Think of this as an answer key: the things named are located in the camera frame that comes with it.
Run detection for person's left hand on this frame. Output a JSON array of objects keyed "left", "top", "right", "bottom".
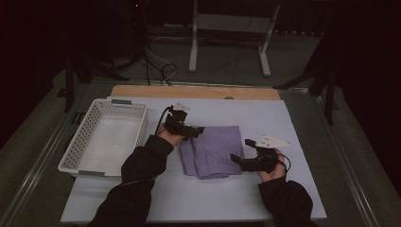
[{"left": 157, "top": 123, "right": 186, "bottom": 148}]

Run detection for black floor stand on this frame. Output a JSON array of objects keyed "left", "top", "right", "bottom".
[
  {"left": 272, "top": 31, "right": 340, "bottom": 126},
  {"left": 56, "top": 53, "right": 131, "bottom": 114}
]

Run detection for hand-held gripper cable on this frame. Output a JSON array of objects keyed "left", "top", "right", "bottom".
[
  {"left": 154, "top": 106, "right": 175, "bottom": 136},
  {"left": 276, "top": 151, "right": 292, "bottom": 174}
]

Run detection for bundle of floor cables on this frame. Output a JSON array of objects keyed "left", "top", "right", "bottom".
[{"left": 143, "top": 34, "right": 178, "bottom": 87}]

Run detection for white perforated plastic basket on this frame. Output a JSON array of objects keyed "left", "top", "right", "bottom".
[{"left": 58, "top": 98, "right": 148, "bottom": 178}]

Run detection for light grey table mat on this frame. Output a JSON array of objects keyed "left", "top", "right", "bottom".
[{"left": 60, "top": 96, "right": 328, "bottom": 223}]

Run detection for right hand-held gripper cable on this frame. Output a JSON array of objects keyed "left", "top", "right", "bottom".
[{"left": 276, "top": 151, "right": 292, "bottom": 174}]

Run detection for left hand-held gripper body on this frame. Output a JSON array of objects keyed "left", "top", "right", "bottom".
[{"left": 164, "top": 101, "right": 191, "bottom": 140}]

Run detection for left hand-held gripper cable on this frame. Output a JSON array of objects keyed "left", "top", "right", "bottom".
[{"left": 154, "top": 106, "right": 175, "bottom": 136}]

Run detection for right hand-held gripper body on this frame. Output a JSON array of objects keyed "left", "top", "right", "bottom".
[{"left": 243, "top": 135, "right": 293, "bottom": 174}]

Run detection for white metal stand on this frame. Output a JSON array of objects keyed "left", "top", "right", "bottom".
[{"left": 188, "top": 0, "right": 282, "bottom": 78}]

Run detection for dark equipment with red light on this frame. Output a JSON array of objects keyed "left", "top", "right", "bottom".
[{"left": 127, "top": 0, "right": 148, "bottom": 61}]

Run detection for wooden table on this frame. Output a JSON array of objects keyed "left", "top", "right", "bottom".
[{"left": 111, "top": 84, "right": 282, "bottom": 101}]

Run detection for purple shorts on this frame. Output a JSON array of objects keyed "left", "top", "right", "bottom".
[{"left": 179, "top": 125, "right": 245, "bottom": 181}]

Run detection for metal floor rail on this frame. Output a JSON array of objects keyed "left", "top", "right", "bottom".
[
  {"left": 315, "top": 94, "right": 379, "bottom": 227},
  {"left": 0, "top": 81, "right": 93, "bottom": 227},
  {"left": 91, "top": 79, "right": 310, "bottom": 94}
]

